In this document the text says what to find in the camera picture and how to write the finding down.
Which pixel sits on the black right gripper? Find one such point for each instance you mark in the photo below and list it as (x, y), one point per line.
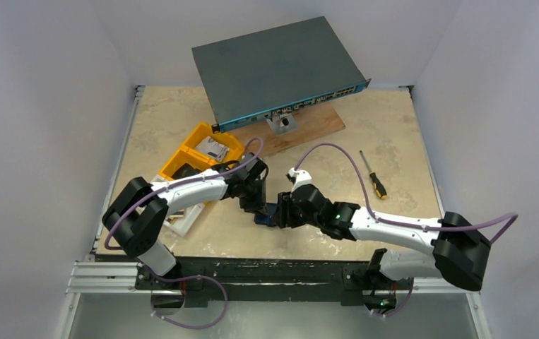
(286, 210)

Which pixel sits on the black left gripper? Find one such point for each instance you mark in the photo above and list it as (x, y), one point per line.
(258, 205)

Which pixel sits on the navy blue card holder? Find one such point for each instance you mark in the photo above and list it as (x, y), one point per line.
(265, 218)

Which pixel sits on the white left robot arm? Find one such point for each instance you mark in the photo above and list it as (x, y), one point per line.
(135, 218)

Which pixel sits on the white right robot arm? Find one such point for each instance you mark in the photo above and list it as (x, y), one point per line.
(448, 247)

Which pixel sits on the grey cards in bin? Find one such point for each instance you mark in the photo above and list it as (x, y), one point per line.
(212, 149)

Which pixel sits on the yellow plastic bin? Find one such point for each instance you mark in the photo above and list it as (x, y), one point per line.
(188, 154)

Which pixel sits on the white plastic bin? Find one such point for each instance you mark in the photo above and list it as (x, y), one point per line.
(183, 211)

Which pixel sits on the yellow black screwdriver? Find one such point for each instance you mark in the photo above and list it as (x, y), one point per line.
(379, 188)

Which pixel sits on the wooden board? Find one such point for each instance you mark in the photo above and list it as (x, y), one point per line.
(304, 126)

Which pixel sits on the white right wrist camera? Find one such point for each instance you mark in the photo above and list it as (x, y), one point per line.
(298, 178)

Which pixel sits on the grey metal switch stand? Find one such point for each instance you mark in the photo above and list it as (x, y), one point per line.
(283, 123)

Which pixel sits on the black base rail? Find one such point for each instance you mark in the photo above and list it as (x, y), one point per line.
(349, 283)

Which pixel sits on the grey network switch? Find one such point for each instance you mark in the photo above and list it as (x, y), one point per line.
(277, 71)

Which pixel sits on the aluminium frame rail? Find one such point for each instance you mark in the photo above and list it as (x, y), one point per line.
(102, 278)

